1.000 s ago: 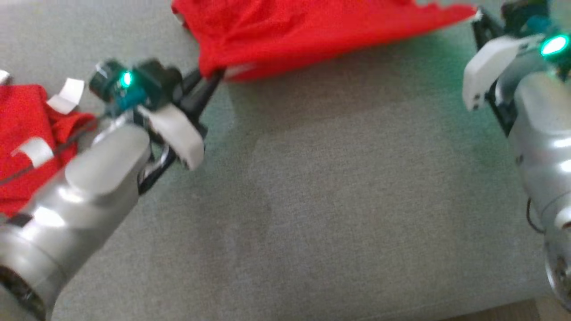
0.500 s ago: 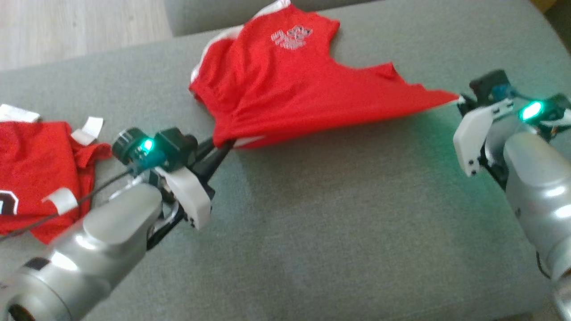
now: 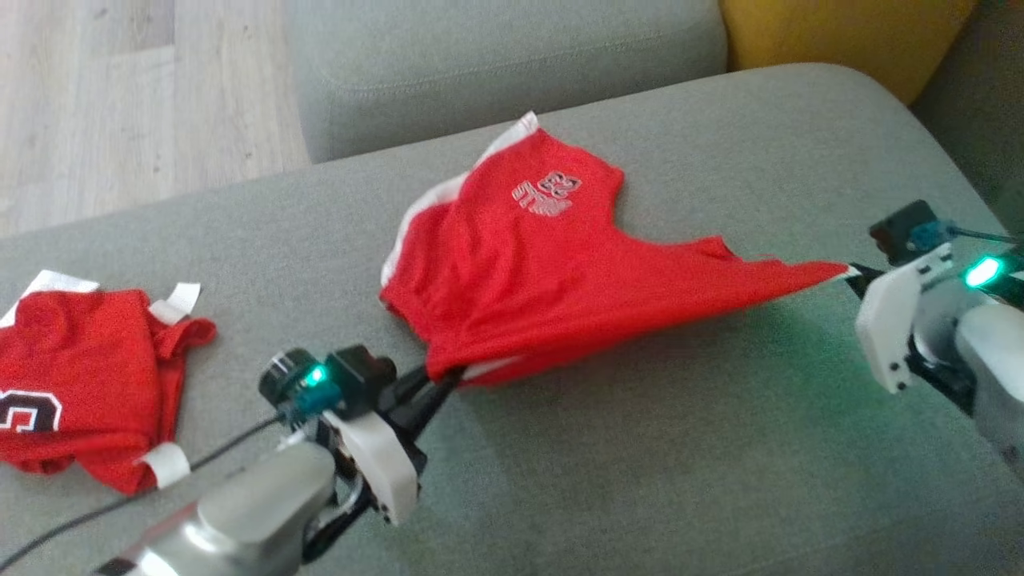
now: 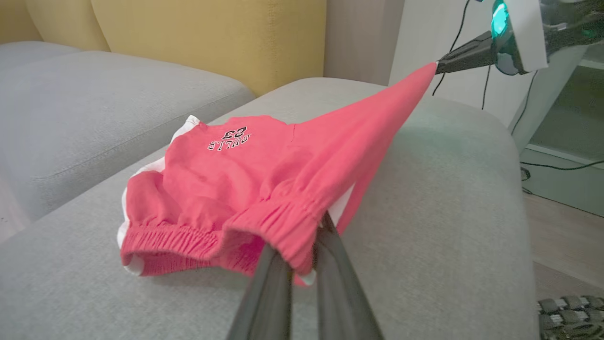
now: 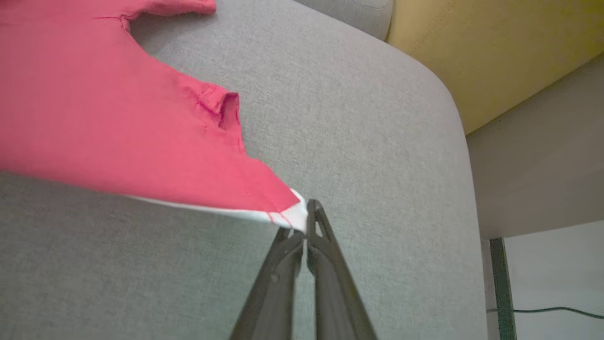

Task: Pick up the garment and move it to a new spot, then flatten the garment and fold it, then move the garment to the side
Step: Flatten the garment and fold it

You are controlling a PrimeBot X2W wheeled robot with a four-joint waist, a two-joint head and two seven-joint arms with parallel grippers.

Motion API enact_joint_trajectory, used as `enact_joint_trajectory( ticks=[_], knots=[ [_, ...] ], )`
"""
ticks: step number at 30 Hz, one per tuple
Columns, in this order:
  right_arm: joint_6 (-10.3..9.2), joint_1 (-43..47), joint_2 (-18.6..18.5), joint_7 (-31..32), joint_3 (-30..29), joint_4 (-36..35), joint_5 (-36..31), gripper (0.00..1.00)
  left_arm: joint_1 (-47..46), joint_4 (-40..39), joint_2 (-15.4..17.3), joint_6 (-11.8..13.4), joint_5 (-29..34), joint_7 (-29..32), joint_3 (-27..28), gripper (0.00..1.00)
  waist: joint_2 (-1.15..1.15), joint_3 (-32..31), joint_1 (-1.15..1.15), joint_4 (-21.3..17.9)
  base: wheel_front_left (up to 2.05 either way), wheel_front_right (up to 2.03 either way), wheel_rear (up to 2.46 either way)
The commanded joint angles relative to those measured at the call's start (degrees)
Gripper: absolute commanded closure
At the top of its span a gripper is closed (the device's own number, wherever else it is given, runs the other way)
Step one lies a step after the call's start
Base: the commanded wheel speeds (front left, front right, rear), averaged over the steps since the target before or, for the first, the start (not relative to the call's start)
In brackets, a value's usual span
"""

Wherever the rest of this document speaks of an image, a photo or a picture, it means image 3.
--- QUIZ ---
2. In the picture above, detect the grey sofa seat cushion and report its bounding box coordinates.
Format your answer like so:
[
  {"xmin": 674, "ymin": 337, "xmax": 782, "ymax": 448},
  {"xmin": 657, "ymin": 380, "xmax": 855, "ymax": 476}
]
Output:
[{"xmin": 284, "ymin": 0, "xmax": 729, "ymax": 165}]

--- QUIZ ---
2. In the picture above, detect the right camera cable teal plug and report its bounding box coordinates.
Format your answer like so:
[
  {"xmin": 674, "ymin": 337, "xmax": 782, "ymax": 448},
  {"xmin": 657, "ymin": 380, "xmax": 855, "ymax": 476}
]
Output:
[{"xmin": 908, "ymin": 220, "xmax": 1024, "ymax": 255}]

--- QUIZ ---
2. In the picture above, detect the red jersey with black lettering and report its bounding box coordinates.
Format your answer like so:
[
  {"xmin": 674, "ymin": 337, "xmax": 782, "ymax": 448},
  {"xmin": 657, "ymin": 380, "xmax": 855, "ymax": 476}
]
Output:
[{"xmin": 0, "ymin": 270, "xmax": 217, "ymax": 495}]

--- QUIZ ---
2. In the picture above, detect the large grey sofa chaise cushion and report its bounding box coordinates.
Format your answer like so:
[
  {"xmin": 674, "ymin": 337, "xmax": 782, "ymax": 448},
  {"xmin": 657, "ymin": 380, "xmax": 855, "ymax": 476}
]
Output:
[{"xmin": 0, "ymin": 62, "xmax": 1024, "ymax": 576}]

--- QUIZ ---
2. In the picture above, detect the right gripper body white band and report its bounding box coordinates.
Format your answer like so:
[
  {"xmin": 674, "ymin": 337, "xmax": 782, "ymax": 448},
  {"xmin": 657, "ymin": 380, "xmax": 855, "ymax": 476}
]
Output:
[{"xmin": 854, "ymin": 244, "xmax": 1024, "ymax": 413}]

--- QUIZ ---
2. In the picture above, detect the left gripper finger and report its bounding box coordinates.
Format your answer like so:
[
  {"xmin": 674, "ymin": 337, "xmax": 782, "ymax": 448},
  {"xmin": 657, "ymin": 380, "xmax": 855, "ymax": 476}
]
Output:
[
  {"xmin": 396, "ymin": 370, "xmax": 463, "ymax": 441},
  {"xmin": 382, "ymin": 364, "xmax": 437, "ymax": 409}
]

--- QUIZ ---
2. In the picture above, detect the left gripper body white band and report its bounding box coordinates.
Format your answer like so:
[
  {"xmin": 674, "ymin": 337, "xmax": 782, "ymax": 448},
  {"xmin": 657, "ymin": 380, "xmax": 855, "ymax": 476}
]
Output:
[{"xmin": 320, "ymin": 388, "xmax": 429, "ymax": 527}]

